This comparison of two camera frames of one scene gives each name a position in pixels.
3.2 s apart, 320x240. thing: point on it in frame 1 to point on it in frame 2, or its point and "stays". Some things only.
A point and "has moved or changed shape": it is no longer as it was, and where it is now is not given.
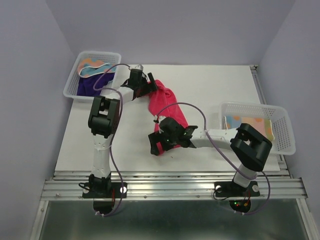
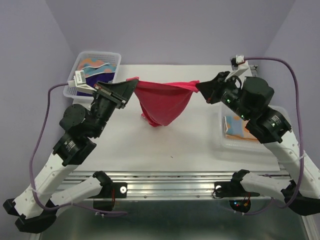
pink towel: [162, 104] has moved or changed shape
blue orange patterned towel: [88, 67] stays
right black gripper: [156, 137] to [211, 89]
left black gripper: [149, 87] to [120, 92]
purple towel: [85, 85] stays
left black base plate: [116, 192] stays
